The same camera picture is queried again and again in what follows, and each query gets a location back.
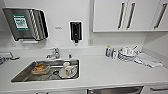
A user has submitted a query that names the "steel sink basin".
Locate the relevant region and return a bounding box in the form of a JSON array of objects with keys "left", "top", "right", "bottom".
[{"left": 10, "top": 58, "right": 81, "bottom": 83}]

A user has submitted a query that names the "white mug red print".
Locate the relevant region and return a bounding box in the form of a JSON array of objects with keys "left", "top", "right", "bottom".
[{"left": 61, "top": 61, "right": 75, "bottom": 77}]

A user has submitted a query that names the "small wall label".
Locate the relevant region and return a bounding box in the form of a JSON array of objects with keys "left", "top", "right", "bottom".
[{"left": 54, "top": 26, "right": 63, "bottom": 30}]

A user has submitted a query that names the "white wall outlet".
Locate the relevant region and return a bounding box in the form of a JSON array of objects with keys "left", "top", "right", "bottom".
[{"left": 88, "top": 37, "right": 94, "bottom": 45}]

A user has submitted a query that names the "small white bottle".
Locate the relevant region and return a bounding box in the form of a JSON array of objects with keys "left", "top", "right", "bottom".
[{"left": 111, "top": 49, "right": 118, "bottom": 60}]

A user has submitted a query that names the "white wall cabinet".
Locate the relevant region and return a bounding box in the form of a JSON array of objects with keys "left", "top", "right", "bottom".
[{"left": 92, "top": 0, "right": 168, "bottom": 33}]

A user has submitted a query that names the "black soap dispenser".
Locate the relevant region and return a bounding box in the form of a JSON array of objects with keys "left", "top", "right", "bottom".
[{"left": 69, "top": 20, "right": 83, "bottom": 44}]

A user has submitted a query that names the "steel paper towel dispenser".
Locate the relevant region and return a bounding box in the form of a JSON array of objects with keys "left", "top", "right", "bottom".
[{"left": 2, "top": 7, "right": 50, "bottom": 43}]

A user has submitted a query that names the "chrome faucet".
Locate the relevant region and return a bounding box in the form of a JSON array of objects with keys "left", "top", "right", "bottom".
[{"left": 45, "top": 47, "right": 62, "bottom": 61}]

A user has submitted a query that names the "dark cabinet door handle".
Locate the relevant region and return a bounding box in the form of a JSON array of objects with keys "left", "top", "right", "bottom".
[
  {"left": 126, "top": 1, "right": 137, "bottom": 31},
  {"left": 153, "top": 2, "right": 168, "bottom": 32},
  {"left": 117, "top": 1, "right": 126, "bottom": 31}
]

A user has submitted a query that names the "clear container orange food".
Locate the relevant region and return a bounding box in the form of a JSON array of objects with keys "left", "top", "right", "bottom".
[{"left": 31, "top": 63, "right": 51, "bottom": 75}]

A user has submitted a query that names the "blue white bottle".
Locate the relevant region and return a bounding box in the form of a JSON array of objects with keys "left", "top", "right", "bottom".
[{"left": 105, "top": 45, "right": 113, "bottom": 58}]

